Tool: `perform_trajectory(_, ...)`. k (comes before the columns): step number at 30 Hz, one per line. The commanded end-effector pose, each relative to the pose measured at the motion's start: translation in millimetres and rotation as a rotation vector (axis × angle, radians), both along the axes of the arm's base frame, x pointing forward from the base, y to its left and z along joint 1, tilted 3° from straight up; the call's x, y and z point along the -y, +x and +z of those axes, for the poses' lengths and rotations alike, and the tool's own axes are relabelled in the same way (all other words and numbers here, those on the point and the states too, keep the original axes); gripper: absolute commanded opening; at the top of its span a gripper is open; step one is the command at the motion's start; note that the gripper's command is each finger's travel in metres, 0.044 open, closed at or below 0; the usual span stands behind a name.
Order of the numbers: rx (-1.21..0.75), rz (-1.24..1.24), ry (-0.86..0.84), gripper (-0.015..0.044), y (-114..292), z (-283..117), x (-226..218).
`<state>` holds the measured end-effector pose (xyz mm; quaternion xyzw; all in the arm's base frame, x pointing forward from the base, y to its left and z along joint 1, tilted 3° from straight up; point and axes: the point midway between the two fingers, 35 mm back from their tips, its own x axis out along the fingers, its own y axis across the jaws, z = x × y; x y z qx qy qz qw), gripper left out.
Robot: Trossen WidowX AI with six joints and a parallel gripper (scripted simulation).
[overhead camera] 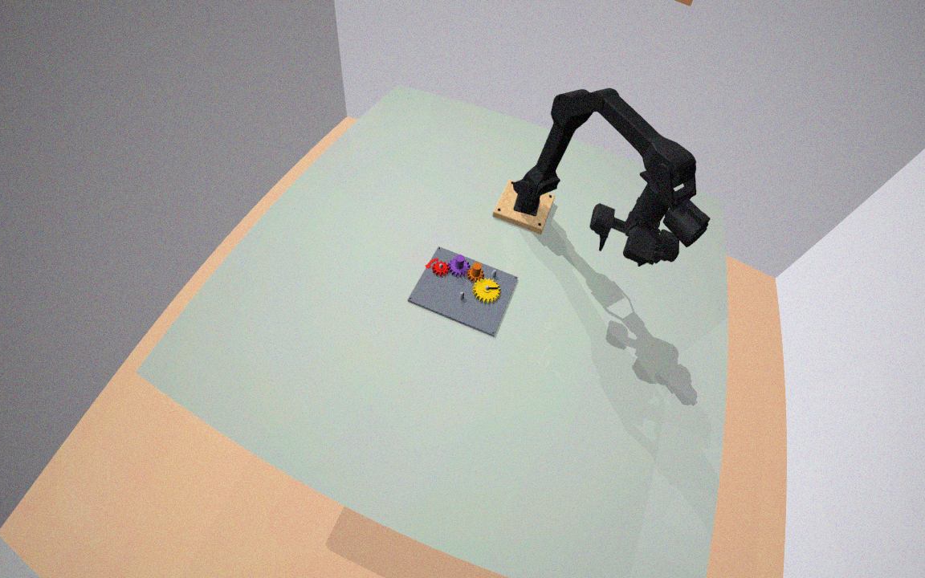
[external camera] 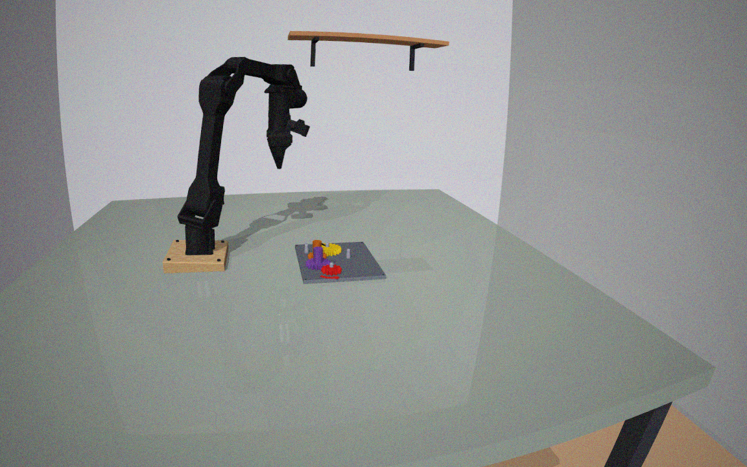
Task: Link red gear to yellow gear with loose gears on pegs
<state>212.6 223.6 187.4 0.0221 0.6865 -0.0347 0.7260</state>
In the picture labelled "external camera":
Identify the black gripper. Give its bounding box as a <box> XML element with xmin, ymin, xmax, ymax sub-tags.
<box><xmin>267</xmin><ymin>109</ymin><xmax>292</xmax><ymax>169</ymax></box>

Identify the yellow gear with black stripe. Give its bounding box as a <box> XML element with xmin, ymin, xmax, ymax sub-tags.
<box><xmin>322</xmin><ymin>243</ymin><xmax>342</xmax><ymax>257</ymax></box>

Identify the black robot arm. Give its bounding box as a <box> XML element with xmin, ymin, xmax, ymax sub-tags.
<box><xmin>177</xmin><ymin>57</ymin><xmax>307</xmax><ymax>256</ymax></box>

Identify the orange gear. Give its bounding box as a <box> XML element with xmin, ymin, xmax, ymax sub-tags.
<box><xmin>308</xmin><ymin>240</ymin><xmax>326</xmax><ymax>259</ymax></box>

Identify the purple gear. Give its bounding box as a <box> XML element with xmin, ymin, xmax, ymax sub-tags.
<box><xmin>305</xmin><ymin>246</ymin><xmax>330</xmax><ymax>270</ymax></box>

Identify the red gear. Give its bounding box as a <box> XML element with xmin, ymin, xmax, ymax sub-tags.
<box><xmin>322</xmin><ymin>265</ymin><xmax>342</xmax><ymax>276</ymax></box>

